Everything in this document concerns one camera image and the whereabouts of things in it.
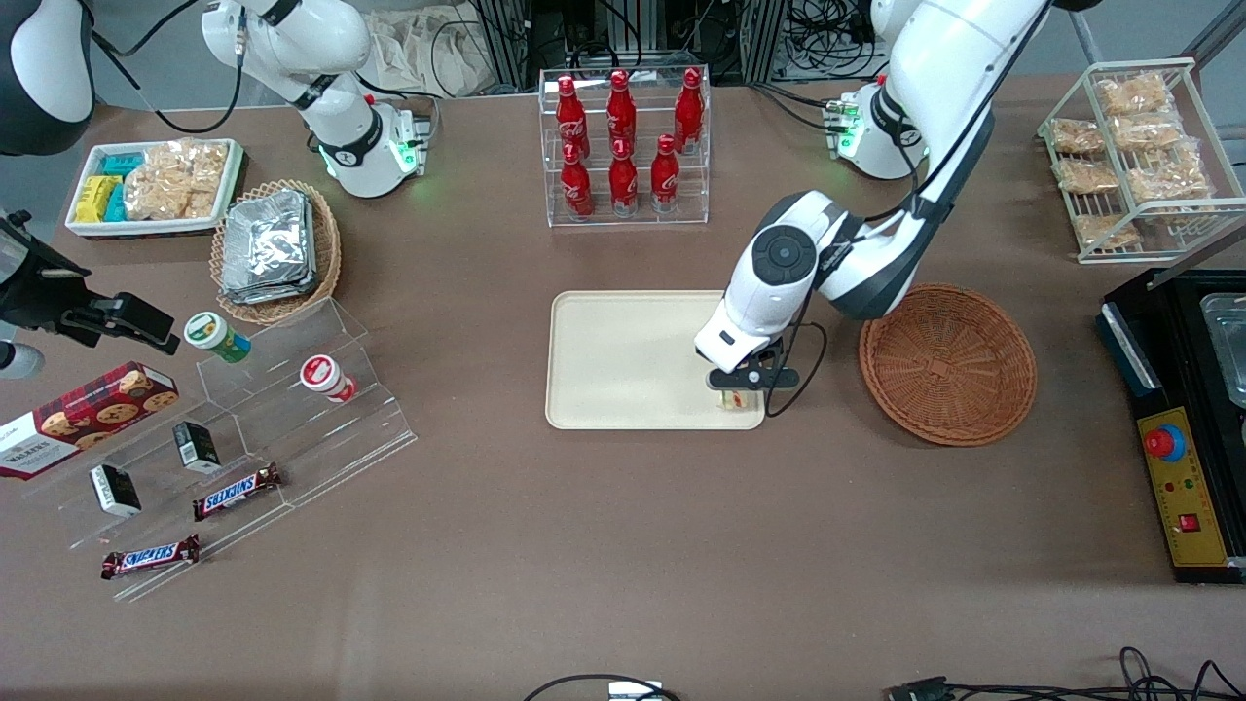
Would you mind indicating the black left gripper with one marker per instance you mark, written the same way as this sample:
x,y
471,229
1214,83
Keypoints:
x,y
770,354

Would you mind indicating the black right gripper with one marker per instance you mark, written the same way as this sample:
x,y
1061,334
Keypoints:
x,y
37,296

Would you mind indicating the triangular sandwich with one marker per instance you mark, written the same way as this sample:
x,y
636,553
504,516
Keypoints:
x,y
738,401

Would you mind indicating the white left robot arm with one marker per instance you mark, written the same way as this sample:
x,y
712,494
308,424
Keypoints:
x,y
934,107

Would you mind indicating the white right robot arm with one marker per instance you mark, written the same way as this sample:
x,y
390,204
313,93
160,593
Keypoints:
x,y
350,136

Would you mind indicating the beige plastic tray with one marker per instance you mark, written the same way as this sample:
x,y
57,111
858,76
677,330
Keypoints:
x,y
623,360

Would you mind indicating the empty brown wicker basket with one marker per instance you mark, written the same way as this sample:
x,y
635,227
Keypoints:
x,y
949,365

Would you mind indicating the wicker basket with foil packs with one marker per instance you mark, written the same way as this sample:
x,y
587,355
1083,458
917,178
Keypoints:
x,y
326,253

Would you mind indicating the white rectangular snack dish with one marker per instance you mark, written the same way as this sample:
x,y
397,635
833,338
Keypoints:
x,y
88,229

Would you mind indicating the yellow snack pack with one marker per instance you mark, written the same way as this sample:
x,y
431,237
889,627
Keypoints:
x,y
94,198

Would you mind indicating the teal snack pack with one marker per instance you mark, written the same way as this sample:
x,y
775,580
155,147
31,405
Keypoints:
x,y
116,204
124,164

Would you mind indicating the red tartan cookie box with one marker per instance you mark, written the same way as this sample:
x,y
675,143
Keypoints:
x,y
78,419

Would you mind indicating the green lid snack cup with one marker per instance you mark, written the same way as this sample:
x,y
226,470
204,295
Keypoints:
x,y
216,337

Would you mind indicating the clear bag of crackers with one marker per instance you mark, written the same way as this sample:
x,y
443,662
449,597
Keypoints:
x,y
175,180

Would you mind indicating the small black box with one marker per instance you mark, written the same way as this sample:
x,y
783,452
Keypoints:
x,y
198,448
116,491

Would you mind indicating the clear acrylic bottle rack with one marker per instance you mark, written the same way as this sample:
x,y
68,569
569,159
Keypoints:
x,y
628,219

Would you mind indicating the silver foil wrapped pack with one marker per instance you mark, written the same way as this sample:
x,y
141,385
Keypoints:
x,y
263,295
268,239

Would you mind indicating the red cola bottle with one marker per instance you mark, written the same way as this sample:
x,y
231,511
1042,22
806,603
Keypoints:
x,y
576,185
621,107
624,183
665,177
689,109
571,112

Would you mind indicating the brown Snickers bar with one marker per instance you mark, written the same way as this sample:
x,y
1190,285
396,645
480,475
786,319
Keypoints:
x,y
237,493
151,557

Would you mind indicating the red lid snack cup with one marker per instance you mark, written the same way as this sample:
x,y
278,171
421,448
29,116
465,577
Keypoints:
x,y
326,378

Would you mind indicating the clear acrylic step stand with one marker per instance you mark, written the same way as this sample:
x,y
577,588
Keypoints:
x,y
321,438

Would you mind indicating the clear bag of fried snacks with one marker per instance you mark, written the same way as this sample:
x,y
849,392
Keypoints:
x,y
1147,131
1168,182
1076,136
1087,176
1105,232
1132,94

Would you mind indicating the black machine housing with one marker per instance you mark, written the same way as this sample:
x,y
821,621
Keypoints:
x,y
1158,380

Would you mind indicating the red emergency stop button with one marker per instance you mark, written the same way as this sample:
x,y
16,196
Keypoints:
x,y
1160,443

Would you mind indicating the yellow control panel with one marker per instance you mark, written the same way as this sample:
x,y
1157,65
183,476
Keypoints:
x,y
1183,487

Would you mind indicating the beige cloth bag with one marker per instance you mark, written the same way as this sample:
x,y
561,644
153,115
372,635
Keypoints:
x,y
428,49

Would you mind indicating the steel pan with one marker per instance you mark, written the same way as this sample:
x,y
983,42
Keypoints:
x,y
1228,350

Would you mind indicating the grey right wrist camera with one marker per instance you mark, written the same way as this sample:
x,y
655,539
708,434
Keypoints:
x,y
18,360

